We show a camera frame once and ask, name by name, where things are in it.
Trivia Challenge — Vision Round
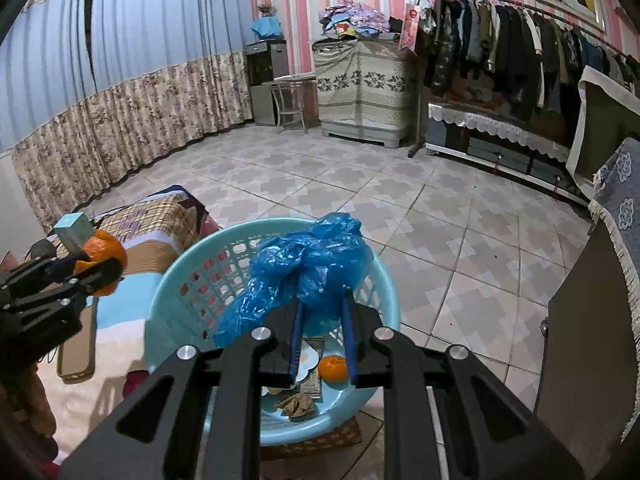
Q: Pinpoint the magenta cloth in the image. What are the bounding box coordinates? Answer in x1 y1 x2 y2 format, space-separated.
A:
122 370 152 402

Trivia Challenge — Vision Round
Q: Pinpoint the person's left forearm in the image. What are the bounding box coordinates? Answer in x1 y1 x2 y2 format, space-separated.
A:
0 355 58 461

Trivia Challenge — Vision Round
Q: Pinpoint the dark ribbed cup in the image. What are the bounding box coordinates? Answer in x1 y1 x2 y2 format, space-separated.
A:
29 239 60 261

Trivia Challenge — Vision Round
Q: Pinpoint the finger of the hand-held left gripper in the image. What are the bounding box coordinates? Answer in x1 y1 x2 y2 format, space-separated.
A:
0 259 125 333
7 252 93 293

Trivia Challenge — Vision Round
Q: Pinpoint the blue plastic bag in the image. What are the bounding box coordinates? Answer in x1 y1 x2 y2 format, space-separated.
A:
214 212 375 348

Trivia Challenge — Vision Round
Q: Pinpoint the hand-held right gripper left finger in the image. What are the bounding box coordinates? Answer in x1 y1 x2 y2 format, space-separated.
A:
60 296 306 480

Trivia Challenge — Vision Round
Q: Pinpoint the orange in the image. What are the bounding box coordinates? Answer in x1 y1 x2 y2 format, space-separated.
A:
82 230 128 297
318 355 348 382

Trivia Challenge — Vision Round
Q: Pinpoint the blue floral curtain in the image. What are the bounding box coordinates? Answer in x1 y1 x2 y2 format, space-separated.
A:
85 0 256 181
0 0 96 233

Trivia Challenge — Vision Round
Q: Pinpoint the white cabinet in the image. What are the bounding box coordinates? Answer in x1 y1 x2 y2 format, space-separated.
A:
0 150 48 248

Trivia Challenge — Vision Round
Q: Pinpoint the brown paper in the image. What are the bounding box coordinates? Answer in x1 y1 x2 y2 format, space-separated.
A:
276 392 317 418

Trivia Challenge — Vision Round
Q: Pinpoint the teal plastic basket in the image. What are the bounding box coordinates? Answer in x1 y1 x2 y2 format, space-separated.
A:
145 217 401 446

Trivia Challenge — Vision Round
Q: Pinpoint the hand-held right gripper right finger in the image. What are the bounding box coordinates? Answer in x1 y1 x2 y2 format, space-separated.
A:
340 292 586 480

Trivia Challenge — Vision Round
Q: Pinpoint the cabinet with patterned cover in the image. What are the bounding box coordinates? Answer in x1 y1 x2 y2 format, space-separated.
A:
312 37 418 150

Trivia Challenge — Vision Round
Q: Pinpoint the white paper packet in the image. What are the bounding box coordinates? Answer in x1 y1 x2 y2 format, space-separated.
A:
262 345 321 396

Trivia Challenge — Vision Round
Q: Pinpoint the teal box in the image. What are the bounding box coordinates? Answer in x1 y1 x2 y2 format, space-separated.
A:
52 212 96 255

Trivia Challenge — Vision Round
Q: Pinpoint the pile of clothes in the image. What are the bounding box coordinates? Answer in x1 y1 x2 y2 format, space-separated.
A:
319 2 391 41

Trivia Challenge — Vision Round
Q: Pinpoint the dark cover with beige border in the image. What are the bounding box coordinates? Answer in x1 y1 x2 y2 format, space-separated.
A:
567 65 640 186

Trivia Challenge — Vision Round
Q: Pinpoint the pink hanging bag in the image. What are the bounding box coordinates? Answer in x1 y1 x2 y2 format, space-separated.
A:
399 0 433 56

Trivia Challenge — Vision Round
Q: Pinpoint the low stand with lace cloth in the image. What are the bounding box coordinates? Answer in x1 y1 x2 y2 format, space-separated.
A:
425 100 593 206

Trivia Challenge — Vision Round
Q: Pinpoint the small folding table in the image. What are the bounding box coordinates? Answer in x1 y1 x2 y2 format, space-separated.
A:
261 75 318 133

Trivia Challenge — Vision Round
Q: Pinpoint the blue flowered fringed cloth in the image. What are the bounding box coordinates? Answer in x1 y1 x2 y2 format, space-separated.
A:
589 137 640 441

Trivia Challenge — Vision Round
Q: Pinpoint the grey snack wrapper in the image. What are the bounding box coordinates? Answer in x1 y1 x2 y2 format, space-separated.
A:
297 337 326 401

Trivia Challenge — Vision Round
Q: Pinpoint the water dispenser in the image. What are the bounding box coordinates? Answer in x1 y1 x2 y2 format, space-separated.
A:
245 40 290 127

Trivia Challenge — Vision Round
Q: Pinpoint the brown phone case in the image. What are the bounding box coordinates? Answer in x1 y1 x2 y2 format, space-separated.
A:
56 300 99 385

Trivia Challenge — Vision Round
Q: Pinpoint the metal clothes rack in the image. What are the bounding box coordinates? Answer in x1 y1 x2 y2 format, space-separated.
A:
407 0 640 158

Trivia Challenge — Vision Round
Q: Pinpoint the row of hanging clothes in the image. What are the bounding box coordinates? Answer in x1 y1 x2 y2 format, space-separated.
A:
422 0 640 126

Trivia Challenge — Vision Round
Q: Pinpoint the dark wooden cabinet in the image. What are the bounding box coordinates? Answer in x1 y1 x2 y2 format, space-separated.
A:
535 220 640 480

